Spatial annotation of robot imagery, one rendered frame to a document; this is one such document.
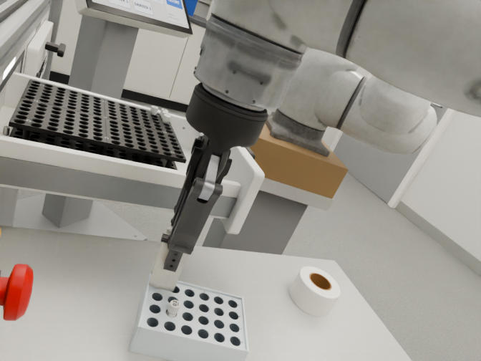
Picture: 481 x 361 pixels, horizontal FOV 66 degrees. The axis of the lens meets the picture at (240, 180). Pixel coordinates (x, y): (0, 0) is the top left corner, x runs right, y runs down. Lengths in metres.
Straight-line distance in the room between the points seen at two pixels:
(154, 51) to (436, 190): 2.89
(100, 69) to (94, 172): 1.01
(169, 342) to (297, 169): 0.67
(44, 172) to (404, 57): 0.40
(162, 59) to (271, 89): 3.40
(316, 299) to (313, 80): 0.60
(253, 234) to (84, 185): 0.71
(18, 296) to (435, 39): 0.33
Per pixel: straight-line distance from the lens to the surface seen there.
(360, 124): 1.01
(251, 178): 0.53
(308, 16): 0.30
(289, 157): 0.98
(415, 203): 4.00
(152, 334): 0.43
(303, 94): 1.02
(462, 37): 0.29
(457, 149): 3.88
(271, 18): 0.31
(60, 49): 0.88
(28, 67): 0.77
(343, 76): 1.02
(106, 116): 0.61
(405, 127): 1.00
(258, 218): 1.10
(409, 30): 0.29
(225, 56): 0.32
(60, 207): 1.74
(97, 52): 1.47
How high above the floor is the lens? 1.11
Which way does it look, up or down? 22 degrees down
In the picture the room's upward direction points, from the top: 24 degrees clockwise
